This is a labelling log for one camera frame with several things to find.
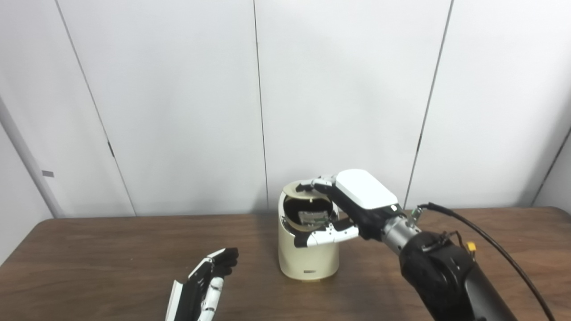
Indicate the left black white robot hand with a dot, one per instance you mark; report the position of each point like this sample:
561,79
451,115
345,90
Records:
196,290

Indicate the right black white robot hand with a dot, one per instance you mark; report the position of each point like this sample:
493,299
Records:
366,191

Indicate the green white milk carton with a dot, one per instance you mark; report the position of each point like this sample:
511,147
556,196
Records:
314,218

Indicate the round cream bin lid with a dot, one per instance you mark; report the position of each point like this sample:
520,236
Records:
292,194

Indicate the black bin liner bag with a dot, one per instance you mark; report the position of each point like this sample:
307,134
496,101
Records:
294,209

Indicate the cream-colored bin body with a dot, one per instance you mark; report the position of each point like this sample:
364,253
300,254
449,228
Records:
308,261

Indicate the small grey wall label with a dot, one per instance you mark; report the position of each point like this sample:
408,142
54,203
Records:
48,174

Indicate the white wall corner post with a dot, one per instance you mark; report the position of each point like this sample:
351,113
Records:
26,156

